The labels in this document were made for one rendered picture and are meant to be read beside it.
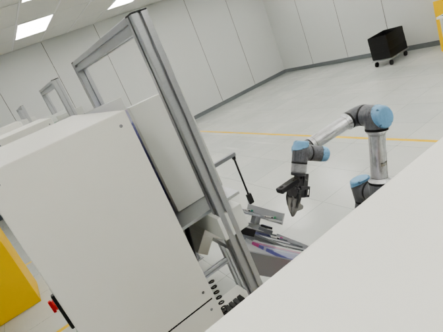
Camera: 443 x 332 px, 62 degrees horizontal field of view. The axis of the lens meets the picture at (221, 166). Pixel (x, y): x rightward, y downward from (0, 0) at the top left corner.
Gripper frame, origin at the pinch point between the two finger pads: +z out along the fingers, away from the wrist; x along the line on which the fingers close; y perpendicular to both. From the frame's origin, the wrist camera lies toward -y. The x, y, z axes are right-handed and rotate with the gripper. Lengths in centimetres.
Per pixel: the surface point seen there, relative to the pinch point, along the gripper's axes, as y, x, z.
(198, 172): -79, -52, -25
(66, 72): 0, 760, -154
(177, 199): -78, -38, -16
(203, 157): -78, -53, -29
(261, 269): -54, -49, 4
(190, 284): -77, -49, 5
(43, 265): -112, -49, -4
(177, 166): -78, -38, -25
